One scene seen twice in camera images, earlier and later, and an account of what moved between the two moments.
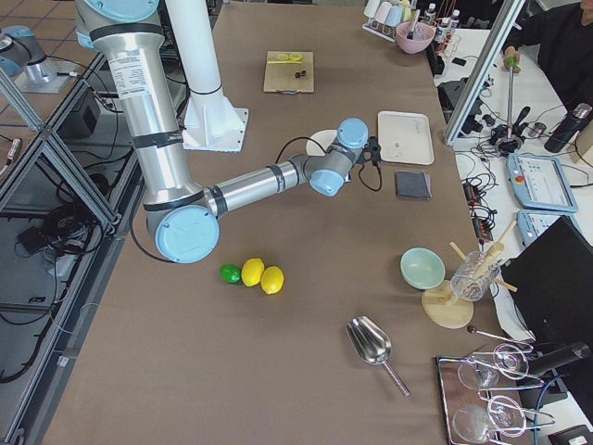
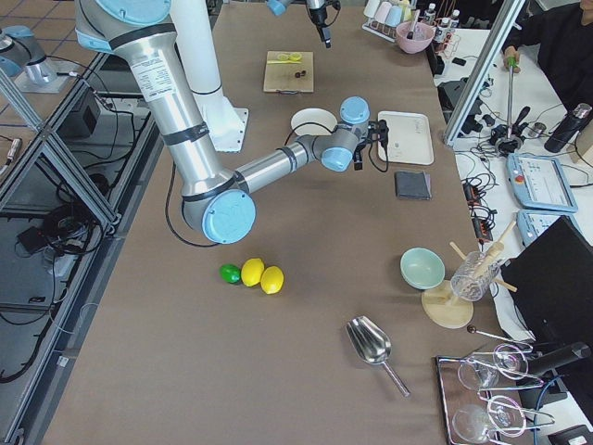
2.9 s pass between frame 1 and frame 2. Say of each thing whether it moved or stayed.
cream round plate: moved
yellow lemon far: stayed
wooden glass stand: stayed
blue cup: stayed
